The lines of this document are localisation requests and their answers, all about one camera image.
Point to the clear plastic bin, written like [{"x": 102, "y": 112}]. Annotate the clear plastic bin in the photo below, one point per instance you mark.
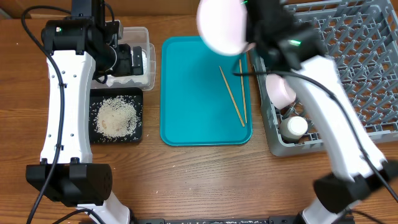
[{"x": 135, "y": 36}]

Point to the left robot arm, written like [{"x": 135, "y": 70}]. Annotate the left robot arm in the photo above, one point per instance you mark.
[{"x": 79, "y": 48}]

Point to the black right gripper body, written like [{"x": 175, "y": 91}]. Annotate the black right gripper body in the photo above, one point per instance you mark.
[{"x": 253, "y": 23}]

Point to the pink bowl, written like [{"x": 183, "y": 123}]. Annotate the pink bowl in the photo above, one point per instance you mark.
[{"x": 279, "y": 92}]

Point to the grey dishwasher rack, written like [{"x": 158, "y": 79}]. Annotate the grey dishwasher rack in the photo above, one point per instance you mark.
[{"x": 361, "y": 36}]

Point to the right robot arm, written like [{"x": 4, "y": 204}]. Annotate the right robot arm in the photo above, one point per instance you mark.
[{"x": 358, "y": 167}]

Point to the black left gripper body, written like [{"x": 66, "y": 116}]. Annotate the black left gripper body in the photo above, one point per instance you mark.
[{"x": 119, "y": 62}]

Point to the large pink plate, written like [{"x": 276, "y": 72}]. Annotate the large pink plate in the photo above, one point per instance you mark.
[{"x": 222, "y": 26}]

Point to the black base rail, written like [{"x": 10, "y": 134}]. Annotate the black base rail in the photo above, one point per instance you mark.
[{"x": 289, "y": 219}]

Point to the teal plastic tray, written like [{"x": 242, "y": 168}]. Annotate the teal plastic tray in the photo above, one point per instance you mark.
[{"x": 195, "y": 106}]

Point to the white cup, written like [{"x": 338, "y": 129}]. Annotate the white cup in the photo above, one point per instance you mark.
[{"x": 293, "y": 128}]

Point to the wooden chopstick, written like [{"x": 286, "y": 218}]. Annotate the wooden chopstick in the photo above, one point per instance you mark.
[
  {"x": 243, "y": 91},
  {"x": 232, "y": 97}
]

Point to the white napkin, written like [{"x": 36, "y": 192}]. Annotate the white napkin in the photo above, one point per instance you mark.
[{"x": 142, "y": 77}]

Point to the black tray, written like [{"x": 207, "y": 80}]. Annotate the black tray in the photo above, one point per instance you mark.
[{"x": 93, "y": 137}]

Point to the pile of rice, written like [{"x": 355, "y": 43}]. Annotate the pile of rice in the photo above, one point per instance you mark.
[{"x": 116, "y": 117}]

